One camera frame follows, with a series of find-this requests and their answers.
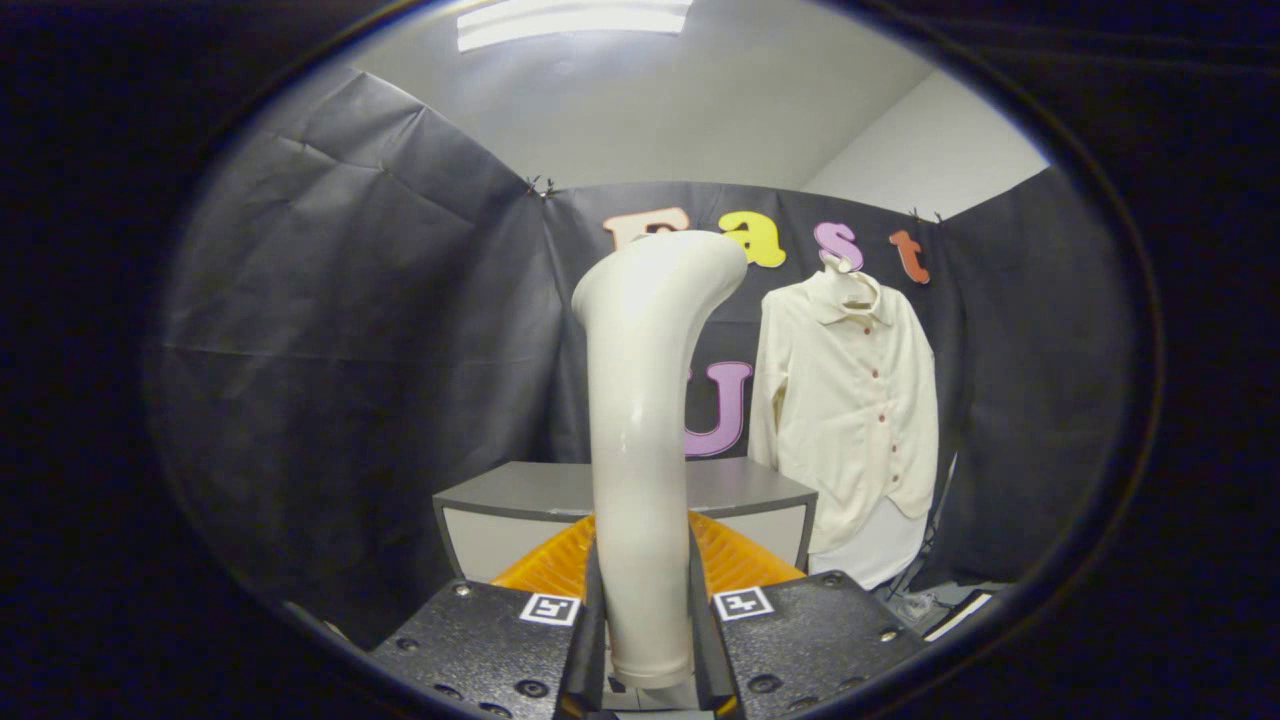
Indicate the cream button shirt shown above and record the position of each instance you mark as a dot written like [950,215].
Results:
[850,420]

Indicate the white garment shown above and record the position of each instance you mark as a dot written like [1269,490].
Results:
[875,555]

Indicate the ceiling light panel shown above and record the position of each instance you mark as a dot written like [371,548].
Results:
[570,20]

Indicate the grey cabinet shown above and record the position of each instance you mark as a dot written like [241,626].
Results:
[530,490]

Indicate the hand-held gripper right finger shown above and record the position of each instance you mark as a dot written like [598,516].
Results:
[810,635]

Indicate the black backdrop cloth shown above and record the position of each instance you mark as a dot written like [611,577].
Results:
[350,350]

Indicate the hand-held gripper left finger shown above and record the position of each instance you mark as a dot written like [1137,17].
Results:
[480,640]

